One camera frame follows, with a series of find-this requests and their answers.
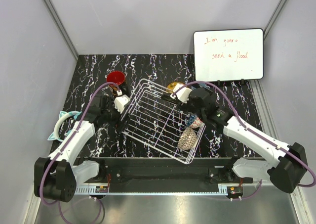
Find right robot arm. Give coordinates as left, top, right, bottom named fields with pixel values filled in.
left=176, top=88, right=308, bottom=193

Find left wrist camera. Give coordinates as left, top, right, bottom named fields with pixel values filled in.
left=114, top=92, right=130, bottom=114

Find black marble mat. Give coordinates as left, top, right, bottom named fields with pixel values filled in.
left=63, top=54, right=261, bottom=158

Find blue patterned bowl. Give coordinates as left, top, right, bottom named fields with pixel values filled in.
left=186, top=114, right=204, bottom=129

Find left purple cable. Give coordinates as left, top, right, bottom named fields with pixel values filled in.
left=39, top=82, right=124, bottom=224

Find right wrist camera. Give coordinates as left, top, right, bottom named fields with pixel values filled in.
left=170, top=82, right=192, bottom=103

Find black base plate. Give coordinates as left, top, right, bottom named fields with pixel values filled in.
left=87, top=157, right=253, bottom=195

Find purple cable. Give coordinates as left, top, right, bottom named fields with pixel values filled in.
left=171, top=81, right=316, bottom=202
left=39, top=82, right=124, bottom=224

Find white wire dish rack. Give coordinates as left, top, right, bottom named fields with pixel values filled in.
left=121, top=79, right=205, bottom=164

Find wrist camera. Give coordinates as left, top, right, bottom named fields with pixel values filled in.
left=170, top=82, right=192, bottom=103
left=114, top=92, right=130, bottom=114

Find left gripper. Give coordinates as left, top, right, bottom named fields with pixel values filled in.
left=101, top=97, right=131, bottom=132

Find light blue cup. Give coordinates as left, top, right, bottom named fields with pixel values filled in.
left=194, top=83, right=207, bottom=89

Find brown patterned bowl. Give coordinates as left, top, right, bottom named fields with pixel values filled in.
left=177, top=127, right=197, bottom=150

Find white whiteboard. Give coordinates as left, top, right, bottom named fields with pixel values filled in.
left=193, top=28, right=264, bottom=82

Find black floral square plate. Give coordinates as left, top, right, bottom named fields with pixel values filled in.
left=161, top=94, right=177, bottom=104

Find teal cat-ear headphones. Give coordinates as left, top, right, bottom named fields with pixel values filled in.
left=47, top=110, right=82, bottom=142

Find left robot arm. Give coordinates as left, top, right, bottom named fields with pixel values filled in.
left=34, top=95, right=130, bottom=202

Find red and black mug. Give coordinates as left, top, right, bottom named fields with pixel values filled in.
left=106, top=71, right=130, bottom=97

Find yellow patterned bowl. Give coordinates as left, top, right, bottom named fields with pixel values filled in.
left=166, top=81, right=184, bottom=92

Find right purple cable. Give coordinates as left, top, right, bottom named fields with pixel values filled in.
left=171, top=81, right=316, bottom=202

